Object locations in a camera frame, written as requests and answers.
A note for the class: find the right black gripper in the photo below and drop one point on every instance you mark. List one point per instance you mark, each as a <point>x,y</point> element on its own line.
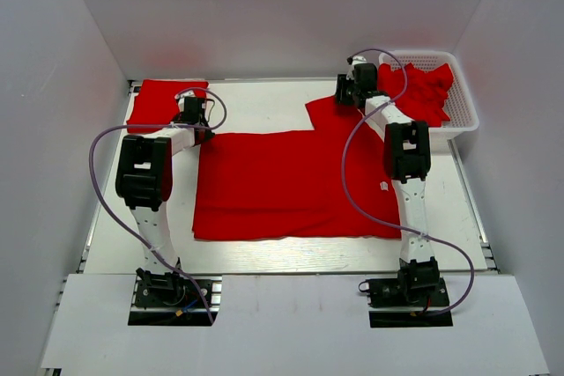
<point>343,83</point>

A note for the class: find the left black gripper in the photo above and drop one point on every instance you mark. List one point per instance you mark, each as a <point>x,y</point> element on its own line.
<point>208,136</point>

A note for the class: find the red t shirt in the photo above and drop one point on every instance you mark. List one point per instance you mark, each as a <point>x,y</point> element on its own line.
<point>325,182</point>
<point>156,103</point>

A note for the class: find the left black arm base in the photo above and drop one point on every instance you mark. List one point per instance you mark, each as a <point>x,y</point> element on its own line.
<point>170,300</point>

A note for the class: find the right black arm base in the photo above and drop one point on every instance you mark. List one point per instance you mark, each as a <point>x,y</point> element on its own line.
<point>416,297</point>

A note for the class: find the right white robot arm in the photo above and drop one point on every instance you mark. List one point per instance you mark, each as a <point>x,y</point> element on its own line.
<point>406,161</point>

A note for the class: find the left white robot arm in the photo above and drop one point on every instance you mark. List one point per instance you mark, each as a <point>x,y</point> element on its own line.
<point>144,178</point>

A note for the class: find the red t shirts in basket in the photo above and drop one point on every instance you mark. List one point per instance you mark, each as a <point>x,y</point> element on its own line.
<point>425,95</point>

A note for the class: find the folded red t shirt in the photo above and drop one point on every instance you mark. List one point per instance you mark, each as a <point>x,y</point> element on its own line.
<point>156,103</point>

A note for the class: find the white plastic basket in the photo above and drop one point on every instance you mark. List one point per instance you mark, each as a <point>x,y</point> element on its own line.
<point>459,106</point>

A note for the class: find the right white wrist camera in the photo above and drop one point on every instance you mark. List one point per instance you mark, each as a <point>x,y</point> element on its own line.
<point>352,61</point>

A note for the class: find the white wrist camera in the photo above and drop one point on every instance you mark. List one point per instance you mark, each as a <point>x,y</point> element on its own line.
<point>352,61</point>
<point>184,94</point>

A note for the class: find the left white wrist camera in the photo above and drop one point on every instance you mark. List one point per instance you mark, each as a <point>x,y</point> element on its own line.
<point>184,94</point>

